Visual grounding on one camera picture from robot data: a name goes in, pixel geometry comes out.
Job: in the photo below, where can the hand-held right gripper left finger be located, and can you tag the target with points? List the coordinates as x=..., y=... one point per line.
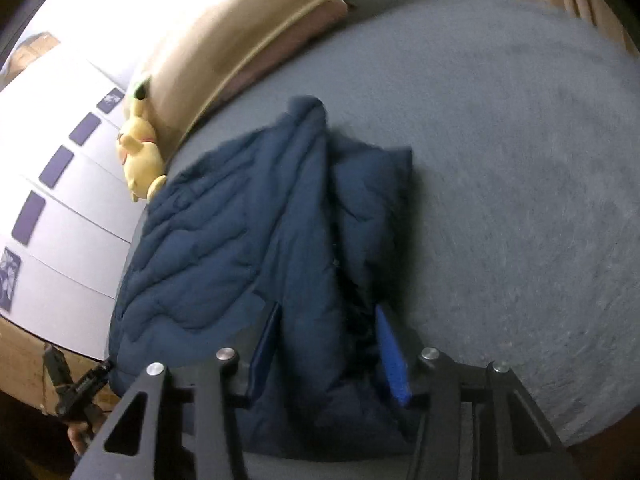
x=265, y=345

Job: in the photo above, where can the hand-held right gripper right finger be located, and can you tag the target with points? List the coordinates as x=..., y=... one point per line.
x=392, y=365

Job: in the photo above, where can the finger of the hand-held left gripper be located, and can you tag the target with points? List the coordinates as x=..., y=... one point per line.
x=92, y=379
x=55, y=365

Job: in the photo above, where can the navy quilted jacket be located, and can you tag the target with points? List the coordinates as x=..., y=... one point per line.
x=225, y=235

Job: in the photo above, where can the person's left hand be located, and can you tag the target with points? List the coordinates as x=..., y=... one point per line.
x=80, y=437

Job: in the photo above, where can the stack of cardboard boxes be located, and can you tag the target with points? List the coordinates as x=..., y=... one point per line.
x=25, y=360

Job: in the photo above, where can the white wardrobe with purple panels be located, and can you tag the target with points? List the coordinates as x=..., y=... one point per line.
x=75, y=240

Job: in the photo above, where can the bed with grey sheet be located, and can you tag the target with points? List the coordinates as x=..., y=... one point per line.
x=500, y=185

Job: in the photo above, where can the yellow plush toy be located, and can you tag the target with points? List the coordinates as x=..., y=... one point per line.
x=140, y=160

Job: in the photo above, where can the cardboard box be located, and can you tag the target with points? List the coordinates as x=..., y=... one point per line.
x=35, y=45

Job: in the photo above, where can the pink pillow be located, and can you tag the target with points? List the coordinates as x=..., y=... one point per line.
x=300, y=25

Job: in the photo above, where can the beige headboard cushion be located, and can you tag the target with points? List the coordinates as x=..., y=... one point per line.
x=225, y=25

